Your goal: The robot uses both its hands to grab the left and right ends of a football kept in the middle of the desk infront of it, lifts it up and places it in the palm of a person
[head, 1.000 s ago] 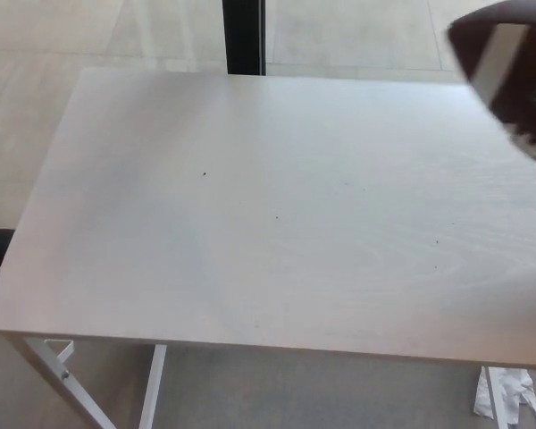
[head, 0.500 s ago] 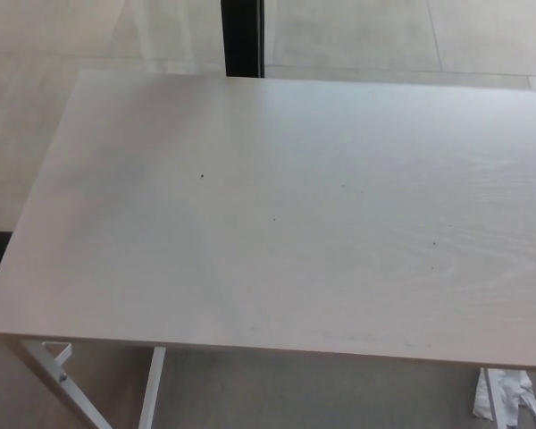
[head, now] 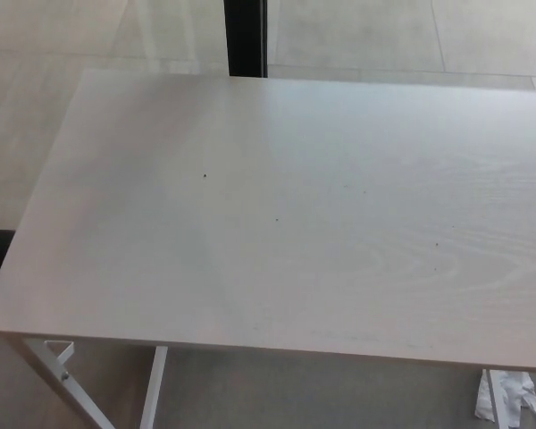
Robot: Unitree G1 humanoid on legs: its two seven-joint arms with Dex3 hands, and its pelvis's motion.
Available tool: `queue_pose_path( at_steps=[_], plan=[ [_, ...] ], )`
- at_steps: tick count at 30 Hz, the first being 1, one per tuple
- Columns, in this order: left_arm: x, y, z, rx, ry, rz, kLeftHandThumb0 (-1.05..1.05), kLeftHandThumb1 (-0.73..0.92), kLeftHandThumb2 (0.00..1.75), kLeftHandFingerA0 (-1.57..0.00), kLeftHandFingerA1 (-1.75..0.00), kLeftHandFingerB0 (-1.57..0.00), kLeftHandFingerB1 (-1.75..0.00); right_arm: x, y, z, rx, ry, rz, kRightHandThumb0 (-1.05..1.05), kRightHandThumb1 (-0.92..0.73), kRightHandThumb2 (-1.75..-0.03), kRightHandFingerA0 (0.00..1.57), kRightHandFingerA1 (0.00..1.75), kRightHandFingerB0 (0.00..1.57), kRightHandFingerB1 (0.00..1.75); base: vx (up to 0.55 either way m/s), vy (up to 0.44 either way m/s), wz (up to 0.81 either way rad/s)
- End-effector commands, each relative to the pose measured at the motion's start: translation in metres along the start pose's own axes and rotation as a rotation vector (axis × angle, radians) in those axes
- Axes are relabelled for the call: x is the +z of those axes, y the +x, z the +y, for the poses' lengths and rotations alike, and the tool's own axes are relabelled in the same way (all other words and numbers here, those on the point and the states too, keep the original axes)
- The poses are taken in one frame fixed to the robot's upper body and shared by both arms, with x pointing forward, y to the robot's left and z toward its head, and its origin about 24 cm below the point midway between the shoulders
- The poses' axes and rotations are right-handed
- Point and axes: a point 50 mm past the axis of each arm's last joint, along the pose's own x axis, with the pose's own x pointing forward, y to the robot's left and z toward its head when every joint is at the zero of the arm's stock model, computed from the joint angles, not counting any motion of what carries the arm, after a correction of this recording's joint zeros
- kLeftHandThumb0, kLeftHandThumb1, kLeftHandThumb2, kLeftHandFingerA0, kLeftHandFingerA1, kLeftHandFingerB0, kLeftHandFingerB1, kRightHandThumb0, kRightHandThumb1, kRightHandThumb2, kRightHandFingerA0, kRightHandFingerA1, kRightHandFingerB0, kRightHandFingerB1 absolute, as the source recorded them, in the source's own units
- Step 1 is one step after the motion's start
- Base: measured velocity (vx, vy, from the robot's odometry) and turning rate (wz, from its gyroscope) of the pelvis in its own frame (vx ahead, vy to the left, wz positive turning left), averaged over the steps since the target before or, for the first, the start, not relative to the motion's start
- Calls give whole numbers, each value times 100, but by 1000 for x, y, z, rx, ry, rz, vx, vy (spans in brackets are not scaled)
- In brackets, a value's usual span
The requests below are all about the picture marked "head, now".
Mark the white diagonal desk brace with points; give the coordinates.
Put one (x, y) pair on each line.
(49, 364)

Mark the white crumpled paper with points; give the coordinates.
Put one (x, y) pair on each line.
(518, 393)

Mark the black window frame post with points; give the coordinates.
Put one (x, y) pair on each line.
(245, 38)

